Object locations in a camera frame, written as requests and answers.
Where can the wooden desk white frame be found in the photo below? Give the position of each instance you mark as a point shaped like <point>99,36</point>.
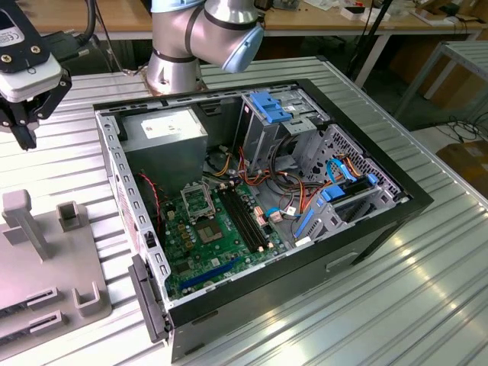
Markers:
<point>324,21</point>
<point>122,15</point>

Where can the blue plastic bay rail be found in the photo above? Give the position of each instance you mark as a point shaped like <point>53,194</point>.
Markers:
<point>305,223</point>

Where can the CPU socket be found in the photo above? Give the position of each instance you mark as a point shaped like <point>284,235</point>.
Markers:
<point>209,232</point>

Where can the grey metal drive cage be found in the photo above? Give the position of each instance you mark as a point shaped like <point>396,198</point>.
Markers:
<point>259,141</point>

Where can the black tripod pole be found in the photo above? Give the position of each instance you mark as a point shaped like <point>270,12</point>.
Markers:
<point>375,26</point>

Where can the brown cardboard box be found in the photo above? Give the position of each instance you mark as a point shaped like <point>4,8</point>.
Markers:
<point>415,65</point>
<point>469,167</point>

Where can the blue expansion slot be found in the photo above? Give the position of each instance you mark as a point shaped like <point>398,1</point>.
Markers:
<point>209,273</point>

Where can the grey perforated disk bay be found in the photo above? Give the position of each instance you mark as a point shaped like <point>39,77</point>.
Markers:
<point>324,228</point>

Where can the white flat box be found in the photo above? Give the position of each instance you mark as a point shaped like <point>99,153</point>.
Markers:
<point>377,16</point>

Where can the black open PC case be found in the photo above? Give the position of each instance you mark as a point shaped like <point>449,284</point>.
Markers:
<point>286,293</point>

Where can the black square chipset chip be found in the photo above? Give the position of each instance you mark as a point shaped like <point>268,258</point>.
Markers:
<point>183,267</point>

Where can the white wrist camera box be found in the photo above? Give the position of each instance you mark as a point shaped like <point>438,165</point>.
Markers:
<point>26,82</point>

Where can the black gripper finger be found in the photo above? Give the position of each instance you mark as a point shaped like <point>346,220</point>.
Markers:
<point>11,116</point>
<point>53,95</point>

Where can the grey metal slat table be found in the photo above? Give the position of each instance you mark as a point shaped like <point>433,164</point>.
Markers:
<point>472,53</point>

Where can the grey parts rack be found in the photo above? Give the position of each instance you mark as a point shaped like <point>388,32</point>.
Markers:
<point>57,267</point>

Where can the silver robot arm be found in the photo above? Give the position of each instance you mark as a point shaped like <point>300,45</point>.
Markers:
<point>213,30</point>

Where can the green motherboard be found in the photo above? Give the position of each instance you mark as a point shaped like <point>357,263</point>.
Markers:
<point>225,251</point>

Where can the hard disk in blue carrier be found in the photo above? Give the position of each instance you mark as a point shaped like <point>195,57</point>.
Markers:
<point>335,192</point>

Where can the dark RAM stick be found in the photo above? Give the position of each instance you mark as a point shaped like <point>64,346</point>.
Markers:
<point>11,310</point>
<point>13,335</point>

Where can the black plastic case bezel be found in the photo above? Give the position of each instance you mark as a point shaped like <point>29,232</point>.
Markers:
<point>146,301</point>

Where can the grey power supply box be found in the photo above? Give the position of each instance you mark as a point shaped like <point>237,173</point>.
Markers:
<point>164,164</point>

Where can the black RAM slot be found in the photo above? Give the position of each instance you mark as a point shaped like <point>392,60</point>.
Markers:
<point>236,220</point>
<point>241,220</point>
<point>252,217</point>
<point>247,219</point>

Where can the blue plastic drive latch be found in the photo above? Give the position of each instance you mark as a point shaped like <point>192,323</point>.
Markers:
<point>267,106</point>

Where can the black camera mounting bracket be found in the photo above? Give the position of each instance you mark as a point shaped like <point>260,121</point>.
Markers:
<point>23,57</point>

